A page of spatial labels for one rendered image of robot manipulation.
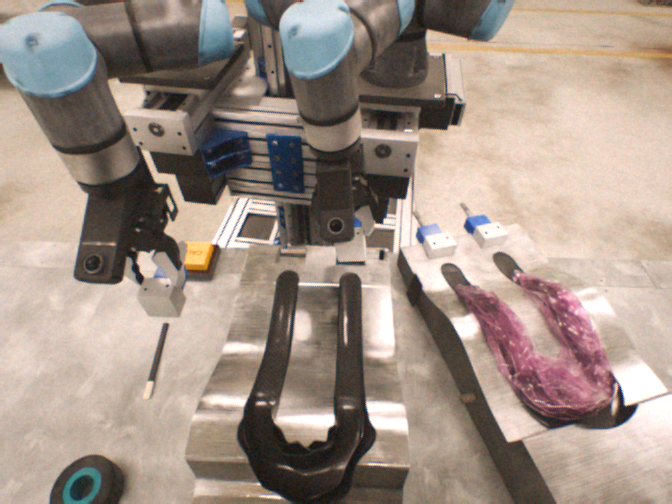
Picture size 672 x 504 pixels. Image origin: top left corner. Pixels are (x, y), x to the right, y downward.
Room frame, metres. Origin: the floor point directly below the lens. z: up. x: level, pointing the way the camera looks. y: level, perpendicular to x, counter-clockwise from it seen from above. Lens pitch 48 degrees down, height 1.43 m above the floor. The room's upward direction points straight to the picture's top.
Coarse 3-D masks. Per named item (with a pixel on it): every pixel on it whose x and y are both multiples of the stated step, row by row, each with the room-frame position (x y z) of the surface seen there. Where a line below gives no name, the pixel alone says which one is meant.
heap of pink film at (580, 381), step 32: (480, 288) 0.40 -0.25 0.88; (544, 288) 0.38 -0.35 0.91; (480, 320) 0.32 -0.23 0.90; (512, 320) 0.31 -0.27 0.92; (576, 320) 0.32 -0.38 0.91; (512, 352) 0.26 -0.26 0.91; (576, 352) 0.27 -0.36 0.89; (512, 384) 0.23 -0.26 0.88; (544, 384) 0.23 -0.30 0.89; (576, 384) 0.22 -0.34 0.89; (608, 384) 0.23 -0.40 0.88; (576, 416) 0.19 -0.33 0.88
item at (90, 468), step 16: (80, 464) 0.14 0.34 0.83; (96, 464) 0.14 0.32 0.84; (112, 464) 0.14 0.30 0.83; (64, 480) 0.12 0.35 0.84; (80, 480) 0.12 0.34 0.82; (96, 480) 0.12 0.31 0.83; (112, 480) 0.12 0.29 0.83; (64, 496) 0.10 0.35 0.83; (80, 496) 0.10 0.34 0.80; (96, 496) 0.10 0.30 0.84; (112, 496) 0.10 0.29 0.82
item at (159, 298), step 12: (156, 276) 0.38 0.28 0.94; (144, 288) 0.35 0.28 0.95; (156, 288) 0.35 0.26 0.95; (168, 288) 0.35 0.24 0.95; (180, 288) 0.36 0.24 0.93; (144, 300) 0.33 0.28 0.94; (156, 300) 0.33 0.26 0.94; (168, 300) 0.33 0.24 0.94; (180, 300) 0.35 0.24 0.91; (156, 312) 0.33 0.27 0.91; (168, 312) 0.33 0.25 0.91; (180, 312) 0.34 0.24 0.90
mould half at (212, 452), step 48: (240, 288) 0.39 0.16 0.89; (336, 288) 0.39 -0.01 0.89; (384, 288) 0.39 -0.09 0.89; (240, 336) 0.30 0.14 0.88; (336, 336) 0.30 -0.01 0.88; (384, 336) 0.30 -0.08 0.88; (240, 384) 0.21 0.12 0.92; (288, 384) 0.21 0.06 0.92; (384, 384) 0.22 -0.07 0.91; (192, 432) 0.15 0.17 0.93; (288, 432) 0.15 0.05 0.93; (384, 432) 0.15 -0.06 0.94; (240, 480) 0.11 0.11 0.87; (384, 480) 0.11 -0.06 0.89
